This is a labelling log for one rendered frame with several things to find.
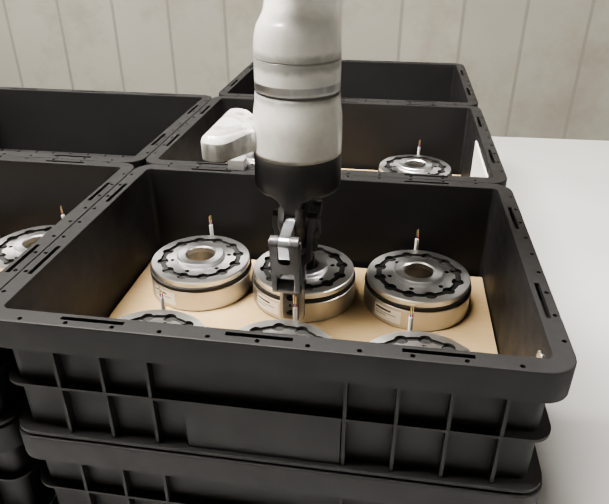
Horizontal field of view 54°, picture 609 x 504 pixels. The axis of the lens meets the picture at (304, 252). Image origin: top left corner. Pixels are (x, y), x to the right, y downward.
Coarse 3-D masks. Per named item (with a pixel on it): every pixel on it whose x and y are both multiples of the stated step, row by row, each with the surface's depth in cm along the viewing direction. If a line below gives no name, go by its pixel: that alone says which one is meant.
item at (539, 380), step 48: (480, 192) 61; (528, 240) 50; (528, 288) 44; (0, 336) 41; (48, 336) 40; (96, 336) 40; (144, 336) 39; (192, 336) 39; (240, 336) 39; (288, 336) 39; (384, 384) 38; (432, 384) 37; (480, 384) 37; (528, 384) 36
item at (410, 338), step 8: (384, 336) 50; (392, 336) 50; (400, 336) 50; (408, 336) 50; (416, 336) 50; (424, 336) 50; (432, 336) 50; (440, 336) 50; (400, 344) 49; (408, 344) 49; (416, 344) 49; (424, 344) 49; (432, 344) 49; (440, 344) 49; (448, 344) 49; (456, 344) 49
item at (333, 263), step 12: (324, 252) 63; (336, 252) 62; (264, 264) 61; (336, 264) 61; (348, 264) 60; (264, 276) 58; (324, 276) 58; (336, 276) 59; (348, 276) 58; (264, 288) 57; (312, 288) 57; (324, 288) 56; (336, 288) 57
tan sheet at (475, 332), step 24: (144, 288) 62; (360, 288) 62; (480, 288) 62; (120, 312) 58; (192, 312) 58; (216, 312) 58; (240, 312) 58; (264, 312) 58; (360, 312) 58; (480, 312) 58; (336, 336) 55; (360, 336) 55; (456, 336) 55; (480, 336) 55
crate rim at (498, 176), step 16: (224, 96) 92; (240, 96) 92; (208, 112) 85; (480, 112) 84; (192, 128) 79; (480, 128) 78; (176, 144) 73; (480, 144) 74; (160, 160) 67; (176, 160) 67; (496, 160) 67; (384, 176) 63; (400, 176) 63; (416, 176) 63; (432, 176) 63; (448, 176) 63; (464, 176) 63; (496, 176) 63
